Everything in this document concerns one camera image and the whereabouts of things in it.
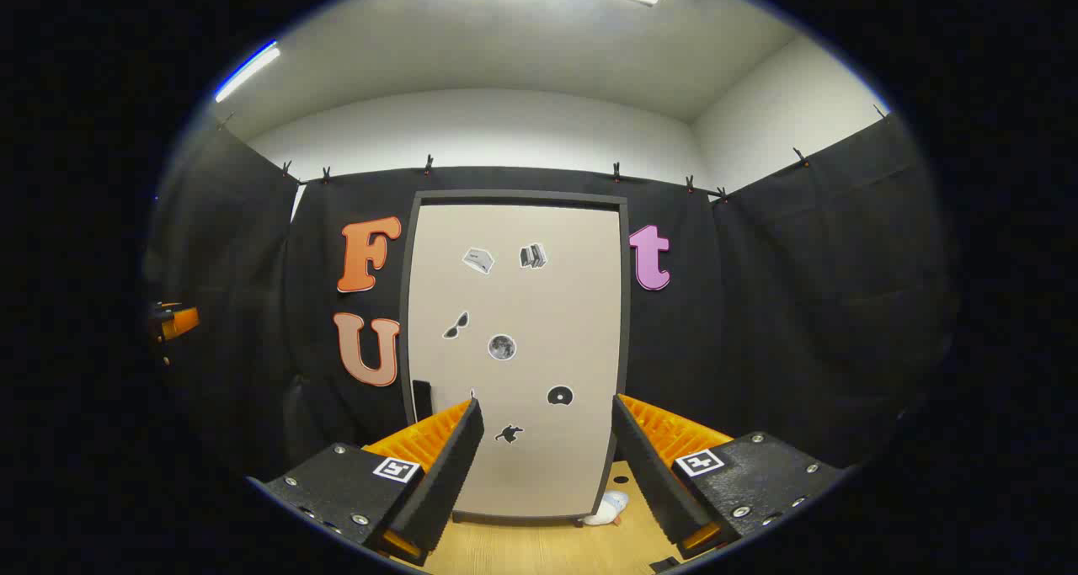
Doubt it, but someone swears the white and blue plush toy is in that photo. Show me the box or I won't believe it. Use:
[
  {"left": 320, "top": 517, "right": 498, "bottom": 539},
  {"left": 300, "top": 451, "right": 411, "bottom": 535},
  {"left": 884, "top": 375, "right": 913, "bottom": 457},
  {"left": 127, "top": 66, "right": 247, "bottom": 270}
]
[{"left": 581, "top": 490, "right": 630, "bottom": 527}]

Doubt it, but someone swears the grey cabinet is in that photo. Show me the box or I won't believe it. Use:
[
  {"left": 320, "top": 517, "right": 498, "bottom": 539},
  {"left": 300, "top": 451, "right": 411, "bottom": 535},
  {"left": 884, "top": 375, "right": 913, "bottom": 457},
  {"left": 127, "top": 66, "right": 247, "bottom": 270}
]
[{"left": 398, "top": 189, "right": 631, "bottom": 525}]

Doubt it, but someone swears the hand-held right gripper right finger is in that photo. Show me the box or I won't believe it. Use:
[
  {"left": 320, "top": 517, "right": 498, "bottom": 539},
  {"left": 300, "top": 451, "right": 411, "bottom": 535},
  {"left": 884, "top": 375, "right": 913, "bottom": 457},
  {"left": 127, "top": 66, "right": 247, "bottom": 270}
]
[{"left": 611, "top": 393, "right": 847, "bottom": 561}]

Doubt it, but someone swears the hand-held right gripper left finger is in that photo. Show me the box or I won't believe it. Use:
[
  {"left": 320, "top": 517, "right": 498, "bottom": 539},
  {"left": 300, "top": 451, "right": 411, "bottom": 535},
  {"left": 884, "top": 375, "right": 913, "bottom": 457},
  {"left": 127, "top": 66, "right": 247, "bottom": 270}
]
[{"left": 248, "top": 397, "right": 486, "bottom": 569}]

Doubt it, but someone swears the small ceiling light panel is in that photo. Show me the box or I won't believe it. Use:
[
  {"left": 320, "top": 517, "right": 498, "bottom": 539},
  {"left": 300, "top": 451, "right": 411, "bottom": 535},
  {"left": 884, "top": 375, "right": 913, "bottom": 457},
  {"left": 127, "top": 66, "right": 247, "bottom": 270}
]
[{"left": 214, "top": 40, "right": 281, "bottom": 104}]

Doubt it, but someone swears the row of backdrop clips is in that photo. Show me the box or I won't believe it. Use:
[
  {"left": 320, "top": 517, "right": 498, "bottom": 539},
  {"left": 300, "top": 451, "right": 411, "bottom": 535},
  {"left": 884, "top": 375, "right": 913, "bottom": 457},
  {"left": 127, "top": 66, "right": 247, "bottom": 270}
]
[{"left": 217, "top": 112, "right": 889, "bottom": 204}]

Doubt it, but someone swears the black backdrop cloth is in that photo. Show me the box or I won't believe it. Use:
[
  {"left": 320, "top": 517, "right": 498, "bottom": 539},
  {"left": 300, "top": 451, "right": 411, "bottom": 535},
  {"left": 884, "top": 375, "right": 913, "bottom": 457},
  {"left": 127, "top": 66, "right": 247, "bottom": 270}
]
[{"left": 143, "top": 112, "right": 961, "bottom": 483}]

